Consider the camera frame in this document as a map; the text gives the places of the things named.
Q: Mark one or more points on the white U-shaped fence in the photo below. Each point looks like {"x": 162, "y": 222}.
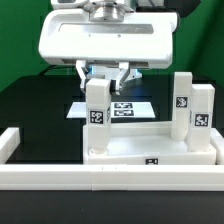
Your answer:
{"x": 103, "y": 177}

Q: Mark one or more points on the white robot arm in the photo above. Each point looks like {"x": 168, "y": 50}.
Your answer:
{"x": 115, "y": 10}

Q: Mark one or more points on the white desk top tray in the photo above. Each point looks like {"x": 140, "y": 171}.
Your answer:
{"x": 146, "y": 143}

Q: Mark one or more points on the marker tag plate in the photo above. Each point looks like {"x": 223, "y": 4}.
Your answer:
{"x": 118, "y": 109}

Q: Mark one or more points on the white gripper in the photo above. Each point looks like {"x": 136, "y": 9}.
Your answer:
{"x": 141, "y": 40}

